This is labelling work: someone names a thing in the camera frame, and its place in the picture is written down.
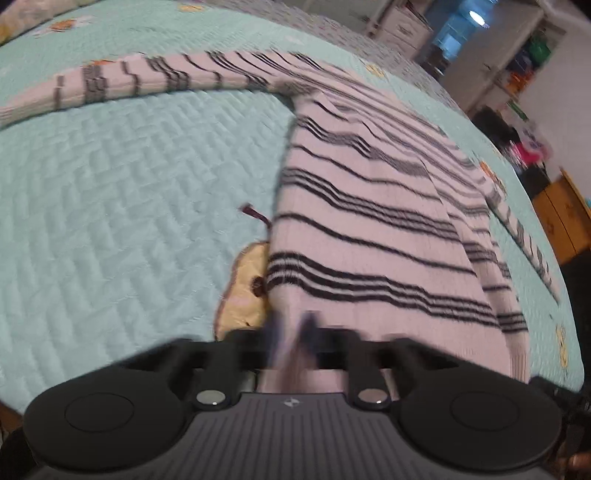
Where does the pink plastic bag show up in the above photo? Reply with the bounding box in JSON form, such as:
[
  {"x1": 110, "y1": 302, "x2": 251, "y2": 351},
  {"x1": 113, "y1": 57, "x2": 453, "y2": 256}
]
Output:
[{"x1": 508, "y1": 129, "x2": 555, "y2": 167}]

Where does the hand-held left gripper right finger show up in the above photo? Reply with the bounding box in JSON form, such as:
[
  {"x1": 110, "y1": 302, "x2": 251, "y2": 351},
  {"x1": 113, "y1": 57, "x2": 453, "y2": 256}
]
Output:
[{"x1": 298, "y1": 311, "x2": 463, "y2": 410}]

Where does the mint bee-print quilted bedspread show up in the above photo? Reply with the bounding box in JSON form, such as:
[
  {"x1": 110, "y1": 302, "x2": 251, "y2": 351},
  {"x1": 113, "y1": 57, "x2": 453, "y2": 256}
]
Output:
[{"x1": 0, "y1": 0, "x2": 585, "y2": 411}]

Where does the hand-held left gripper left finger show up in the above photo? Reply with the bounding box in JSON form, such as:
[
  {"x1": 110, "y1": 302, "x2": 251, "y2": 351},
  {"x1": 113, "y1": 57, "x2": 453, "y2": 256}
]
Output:
[{"x1": 113, "y1": 314, "x2": 289, "y2": 411}]

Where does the wooden cabinet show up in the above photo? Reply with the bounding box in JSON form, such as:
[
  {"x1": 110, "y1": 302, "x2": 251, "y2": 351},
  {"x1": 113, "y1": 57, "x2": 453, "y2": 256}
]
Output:
[{"x1": 531, "y1": 168, "x2": 591, "y2": 266}]

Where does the green plastic bag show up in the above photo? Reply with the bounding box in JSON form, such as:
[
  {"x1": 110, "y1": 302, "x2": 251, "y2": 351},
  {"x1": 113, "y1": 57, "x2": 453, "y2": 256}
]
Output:
[{"x1": 526, "y1": 37, "x2": 555, "y2": 65}]

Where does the white black-striped sweater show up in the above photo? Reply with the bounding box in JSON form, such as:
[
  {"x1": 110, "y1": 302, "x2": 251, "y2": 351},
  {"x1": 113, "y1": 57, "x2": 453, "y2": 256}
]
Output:
[{"x1": 0, "y1": 51, "x2": 561, "y2": 398}]

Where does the black chair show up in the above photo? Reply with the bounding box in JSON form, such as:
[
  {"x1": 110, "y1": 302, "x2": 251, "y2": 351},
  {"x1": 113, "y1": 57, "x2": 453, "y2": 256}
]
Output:
[{"x1": 471, "y1": 106, "x2": 518, "y2": 144}]

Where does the white drawer cabinet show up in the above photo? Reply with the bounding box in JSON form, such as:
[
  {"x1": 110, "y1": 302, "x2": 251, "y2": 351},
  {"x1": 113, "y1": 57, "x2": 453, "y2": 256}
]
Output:
[{"x1": 365, "y1": 4, "x2": 435, "y2": 58}]

